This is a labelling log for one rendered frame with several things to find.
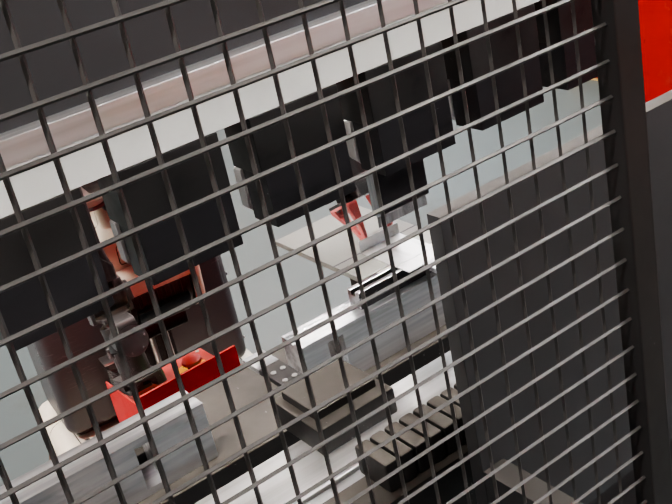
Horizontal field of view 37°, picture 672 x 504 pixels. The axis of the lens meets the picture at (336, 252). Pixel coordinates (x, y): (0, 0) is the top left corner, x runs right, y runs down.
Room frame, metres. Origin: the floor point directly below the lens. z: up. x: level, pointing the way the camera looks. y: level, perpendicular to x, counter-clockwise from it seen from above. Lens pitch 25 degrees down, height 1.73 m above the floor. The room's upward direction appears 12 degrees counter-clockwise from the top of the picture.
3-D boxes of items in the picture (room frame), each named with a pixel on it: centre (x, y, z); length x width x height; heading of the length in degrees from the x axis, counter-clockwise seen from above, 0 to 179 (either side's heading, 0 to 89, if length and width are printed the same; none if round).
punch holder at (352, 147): (1.50, -0.14, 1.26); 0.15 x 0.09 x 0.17; 121
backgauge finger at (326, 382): (1.18, 0.08, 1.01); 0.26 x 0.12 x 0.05; 31
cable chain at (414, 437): (1.04, -0.15, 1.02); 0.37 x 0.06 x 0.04; 121
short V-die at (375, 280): (1.48, -0.10, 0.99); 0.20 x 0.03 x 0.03; 121
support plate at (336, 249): (1.61, -0.04, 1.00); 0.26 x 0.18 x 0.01; 31
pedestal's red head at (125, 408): (1.64, 0.34, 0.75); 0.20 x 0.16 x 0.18; 123
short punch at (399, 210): (1.49, -0.12, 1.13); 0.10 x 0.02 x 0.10; 121
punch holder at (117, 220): (1.30, 0.21, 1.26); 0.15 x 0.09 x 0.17; 121
